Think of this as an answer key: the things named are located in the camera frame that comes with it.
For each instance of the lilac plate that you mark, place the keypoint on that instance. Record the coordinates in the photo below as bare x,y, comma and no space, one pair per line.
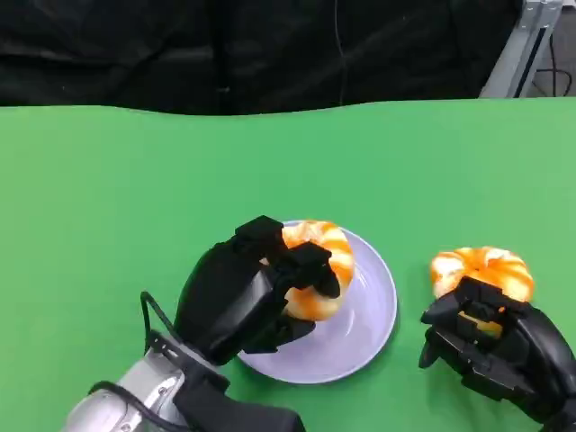
351,333

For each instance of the green table cloth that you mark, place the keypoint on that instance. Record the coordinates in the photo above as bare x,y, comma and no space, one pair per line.
135,180

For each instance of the aluminium frame post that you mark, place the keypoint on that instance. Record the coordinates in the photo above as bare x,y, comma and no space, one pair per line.
517,54

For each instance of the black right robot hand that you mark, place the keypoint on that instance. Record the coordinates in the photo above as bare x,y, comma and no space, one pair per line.
531,355

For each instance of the orange white toy bread roll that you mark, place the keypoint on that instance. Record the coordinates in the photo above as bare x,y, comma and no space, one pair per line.
337,256
486,265

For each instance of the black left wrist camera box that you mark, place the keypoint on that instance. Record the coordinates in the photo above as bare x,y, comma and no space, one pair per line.
234,414

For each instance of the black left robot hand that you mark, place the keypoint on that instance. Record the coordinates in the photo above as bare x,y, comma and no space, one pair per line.
220,297

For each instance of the black cloth drape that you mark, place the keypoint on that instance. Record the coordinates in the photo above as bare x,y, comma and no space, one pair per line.
135,45

